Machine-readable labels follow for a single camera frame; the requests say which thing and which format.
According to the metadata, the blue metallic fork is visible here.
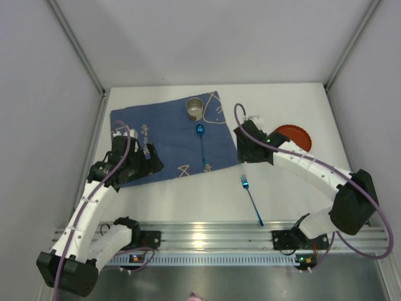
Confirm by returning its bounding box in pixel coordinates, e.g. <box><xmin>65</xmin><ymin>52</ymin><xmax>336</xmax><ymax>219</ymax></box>
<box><xmin>241</xmin><ymin>174</ymin><xmax>264</xmax><ymax>227</ymax></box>

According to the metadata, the blue fish-print placemat cloth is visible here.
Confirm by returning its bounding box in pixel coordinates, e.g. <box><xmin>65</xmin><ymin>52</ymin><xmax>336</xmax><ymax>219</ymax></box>
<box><xmin>110</xmin><ymin>91</ymin><xmax>239</xmax><ymax>186</ymax></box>

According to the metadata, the red plate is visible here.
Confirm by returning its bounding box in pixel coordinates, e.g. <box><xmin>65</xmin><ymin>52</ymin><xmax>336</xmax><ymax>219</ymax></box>
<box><xmin>276</xmin><ymin>124</ymin><xmax>312</xmax><ymax>152</ymax></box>

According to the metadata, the blue metallic spoon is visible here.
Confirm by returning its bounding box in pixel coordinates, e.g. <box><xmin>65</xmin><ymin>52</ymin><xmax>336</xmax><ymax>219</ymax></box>
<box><xmin>195</xmin><ymin>124</ymin><xmax>207</xmax><ymax>167</ymax></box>

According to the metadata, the brown paper cup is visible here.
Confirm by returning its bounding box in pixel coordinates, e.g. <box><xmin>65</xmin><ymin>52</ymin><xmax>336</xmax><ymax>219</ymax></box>
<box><xmin>185</xmin><ymin>97</ymin><xmax>204</xmax><ymax>121</ymax></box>

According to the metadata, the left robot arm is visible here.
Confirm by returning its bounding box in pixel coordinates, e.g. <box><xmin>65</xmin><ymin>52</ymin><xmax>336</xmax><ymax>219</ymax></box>
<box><xmin>36</xmin><ymin>135</ymin><xmax>164</xmax><ymax>300</ymax></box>

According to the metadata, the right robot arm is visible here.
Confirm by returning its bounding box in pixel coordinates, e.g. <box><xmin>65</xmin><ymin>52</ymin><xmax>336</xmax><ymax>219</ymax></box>
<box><xmin>234</xmin><ymin>120</ymin><xmax>377</xmax><ymax>248</ymax></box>

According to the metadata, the pink object at bottom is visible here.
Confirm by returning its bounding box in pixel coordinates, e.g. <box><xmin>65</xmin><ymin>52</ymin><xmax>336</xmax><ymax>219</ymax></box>
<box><xmin>186</xmin><ymin>292</ymin><xmax>207</xmax><ymax>301</ymax></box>

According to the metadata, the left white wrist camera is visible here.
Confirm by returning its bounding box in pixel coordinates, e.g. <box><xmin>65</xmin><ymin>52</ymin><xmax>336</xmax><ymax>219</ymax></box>
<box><xmin>112</xmin><ymin>127</ymin><xmax>138</xmax><ymax>139</ymax></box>

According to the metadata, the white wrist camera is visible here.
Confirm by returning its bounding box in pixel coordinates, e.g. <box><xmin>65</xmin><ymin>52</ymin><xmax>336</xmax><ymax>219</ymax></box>
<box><xmin>247</xmin><ymin>115</ymin><xmax>264</xmax><ymax>124</ymax></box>
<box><xmin>112</xmin><ymin>127</ymin><xmax>138</xmax><ymax>139</ymax></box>

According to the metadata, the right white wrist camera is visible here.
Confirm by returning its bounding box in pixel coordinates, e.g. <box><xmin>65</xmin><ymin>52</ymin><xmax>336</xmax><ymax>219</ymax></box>
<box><xmin>247</xmin><ymin>115</ymin><xmax>264</xmax><ymax>124</ymax></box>

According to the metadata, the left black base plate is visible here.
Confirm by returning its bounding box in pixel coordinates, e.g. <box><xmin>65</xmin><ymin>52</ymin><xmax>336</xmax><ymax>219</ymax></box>
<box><xmin>120</xmin><ymin>230</ymin><xmax>162</xmax><ymax>251</ymax></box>

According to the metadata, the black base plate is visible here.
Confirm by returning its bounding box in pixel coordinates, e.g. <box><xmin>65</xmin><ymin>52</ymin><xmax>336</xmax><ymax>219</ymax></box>
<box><xmin>271</xmin><ymin>230</ymin><xmax>329</xmax><ymax>251</ymax></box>
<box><xmin>120</xmin><ymin>230</ymin><xmax>162</xmax><ymax>251</ymax></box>

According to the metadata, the aluminium rail frame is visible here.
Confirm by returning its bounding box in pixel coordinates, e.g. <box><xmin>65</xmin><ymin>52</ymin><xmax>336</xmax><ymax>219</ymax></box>
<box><xmin>49</xmin><ymin>221</ymin><xmax>391</xmax><ymax>253</ymax></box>

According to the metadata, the slotted cable duct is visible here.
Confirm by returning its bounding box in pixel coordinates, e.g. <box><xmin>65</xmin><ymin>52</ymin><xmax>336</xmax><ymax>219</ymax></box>
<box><xmin>105</xmin><ymin>252</ymin><xmax>316</xmax><ymax>267</ymax></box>

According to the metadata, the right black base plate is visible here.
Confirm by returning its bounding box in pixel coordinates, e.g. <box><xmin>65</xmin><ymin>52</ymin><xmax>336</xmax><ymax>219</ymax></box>
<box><xmin>271</xmin><ymin>230</ymin><xmax>329</xmax><ymax>251</ymax></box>

